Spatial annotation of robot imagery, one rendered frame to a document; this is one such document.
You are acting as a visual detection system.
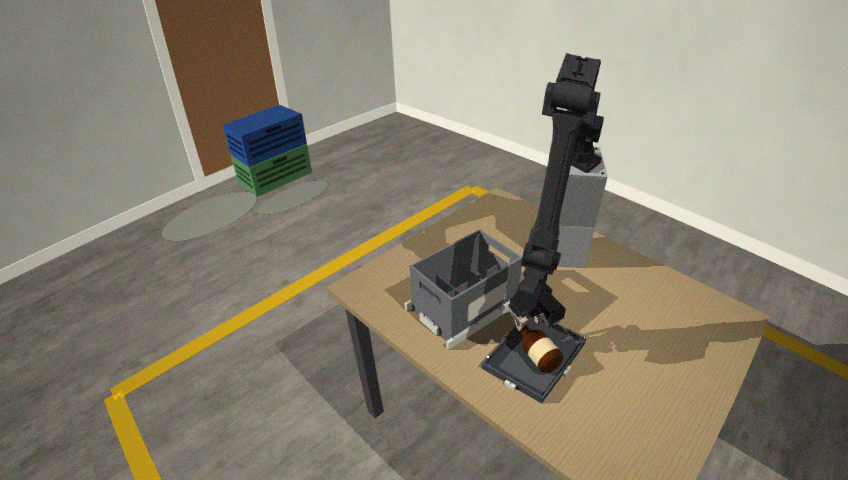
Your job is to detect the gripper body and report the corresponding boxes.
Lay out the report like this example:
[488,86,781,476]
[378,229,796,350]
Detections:
[508,298,541,318]

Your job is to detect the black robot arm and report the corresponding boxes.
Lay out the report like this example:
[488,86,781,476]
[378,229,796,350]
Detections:
[513,53,604,327]

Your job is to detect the brown bottle with beige label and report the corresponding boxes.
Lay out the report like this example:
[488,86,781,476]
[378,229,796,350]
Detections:
[519,325,563,373]

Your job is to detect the grey divided crate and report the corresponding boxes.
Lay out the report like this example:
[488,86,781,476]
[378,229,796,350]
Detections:
[409,234,520,341]

